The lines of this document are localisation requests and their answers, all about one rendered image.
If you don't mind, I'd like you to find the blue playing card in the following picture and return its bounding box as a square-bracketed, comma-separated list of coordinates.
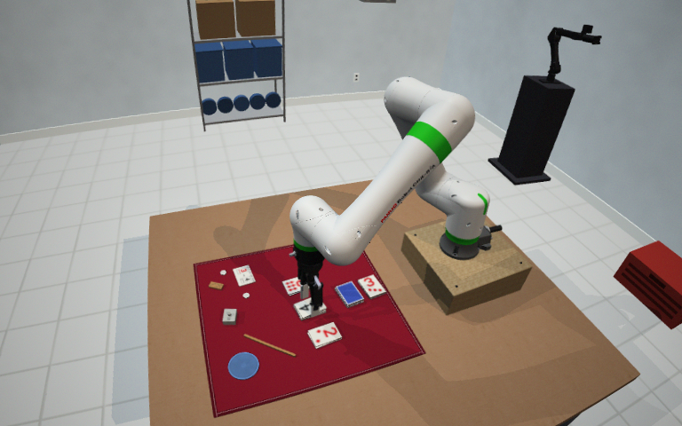
[336, 281, 364, 305]
[294, 297, 327, 319]

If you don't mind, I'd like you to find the red card cloth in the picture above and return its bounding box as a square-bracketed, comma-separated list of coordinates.
[197, 247, 420, 412]
[194, 244, 426, 417]

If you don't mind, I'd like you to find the blue round disc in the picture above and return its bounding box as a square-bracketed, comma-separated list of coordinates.
[228, 352, 259, 380]

